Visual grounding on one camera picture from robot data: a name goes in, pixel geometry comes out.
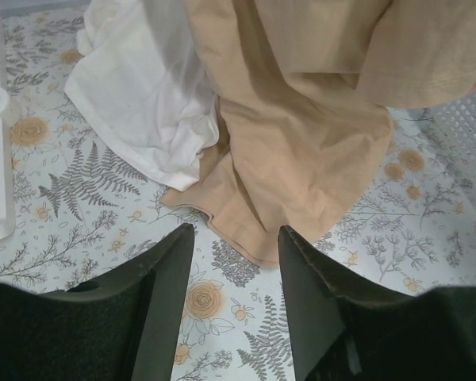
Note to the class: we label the beige t shirt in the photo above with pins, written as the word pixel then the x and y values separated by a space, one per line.
pixel 304 93

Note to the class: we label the right white basket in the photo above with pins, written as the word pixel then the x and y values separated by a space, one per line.
pixel 457 122

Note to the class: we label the white printed t shirt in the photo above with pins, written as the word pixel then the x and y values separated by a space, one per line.
pixel 141 87

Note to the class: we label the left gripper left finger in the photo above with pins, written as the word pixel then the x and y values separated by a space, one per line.
pixel 121 325

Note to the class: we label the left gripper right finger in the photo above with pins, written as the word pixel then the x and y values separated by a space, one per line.
pixel 346 327

